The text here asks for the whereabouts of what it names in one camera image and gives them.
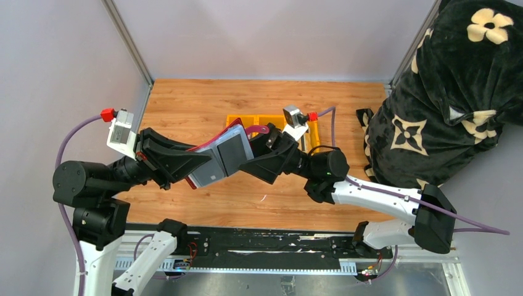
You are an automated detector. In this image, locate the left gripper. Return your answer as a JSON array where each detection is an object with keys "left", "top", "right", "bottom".
[{"left": 104, "top": 124, "right": 212, "bottom": 195}]

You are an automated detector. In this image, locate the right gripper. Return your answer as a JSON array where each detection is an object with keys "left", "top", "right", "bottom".
[{"left": 228, "top": 123, "right": 316, "bottom": 186}]

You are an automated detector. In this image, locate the red leather card holder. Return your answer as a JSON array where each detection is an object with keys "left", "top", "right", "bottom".
[{"left": 186, "top": 124, "right": 270, "bottom": 189}]

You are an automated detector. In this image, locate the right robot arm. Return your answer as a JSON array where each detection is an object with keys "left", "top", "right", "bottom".
[{"left": 239, "top": 126, "right": 457, "bottom": 258}]

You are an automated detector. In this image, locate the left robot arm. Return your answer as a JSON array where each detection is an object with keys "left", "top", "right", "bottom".
[{"left": 52, "top": 128, "right": 210, "bottom": 295}]

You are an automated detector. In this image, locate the left yellow bin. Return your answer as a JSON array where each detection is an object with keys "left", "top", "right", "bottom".
[{"left": 225, "top": 114, "right": 258, "bottom": 128}]

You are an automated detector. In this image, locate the black floral blanket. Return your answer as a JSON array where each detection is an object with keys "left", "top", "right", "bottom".
[{"left": 356, "top": 1, "right": 522, "bottom": 189}]

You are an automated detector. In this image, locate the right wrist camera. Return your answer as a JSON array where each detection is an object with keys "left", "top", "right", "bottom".
[{"left": 282, "top": 105, "right": 318, "bottom": 141}]

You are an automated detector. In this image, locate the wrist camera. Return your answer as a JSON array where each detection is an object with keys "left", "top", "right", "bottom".
[
  {"left": 282, "top": 105, "right": 318, "bottom": 141},
  {"left": 106, "top": 109, "right": 137, "bottom": 160}
]

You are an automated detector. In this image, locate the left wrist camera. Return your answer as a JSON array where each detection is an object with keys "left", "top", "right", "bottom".
[{"left": 106, "top": 109, "right": 137, "bottom": 160}]

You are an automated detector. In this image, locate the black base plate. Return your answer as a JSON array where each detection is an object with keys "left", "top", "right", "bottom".
[{"left": 173, "top": 226, "right": 393, "bottom": 270}]

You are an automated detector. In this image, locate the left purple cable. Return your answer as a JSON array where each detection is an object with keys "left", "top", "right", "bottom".
[{"left": 55, "top": 108, "right": 164, "bottom": 296}]

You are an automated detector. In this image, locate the purple cable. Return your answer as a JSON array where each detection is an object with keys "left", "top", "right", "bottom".
[
  {"left": 55, "top": 108, "right": 164, "bottom": 296},
  {"left": 308, "top": 106, "right": 511, "bottom": 284}
]

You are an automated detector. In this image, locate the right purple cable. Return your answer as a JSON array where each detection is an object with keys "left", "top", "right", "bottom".
[{"left": 308, "top": 106, "right": 511, "bottom": 284}]

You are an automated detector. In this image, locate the aluminium frame rail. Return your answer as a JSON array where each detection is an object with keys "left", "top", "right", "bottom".
[{"left": 73, "top": 229, "right": 471, "bottom": 296}]

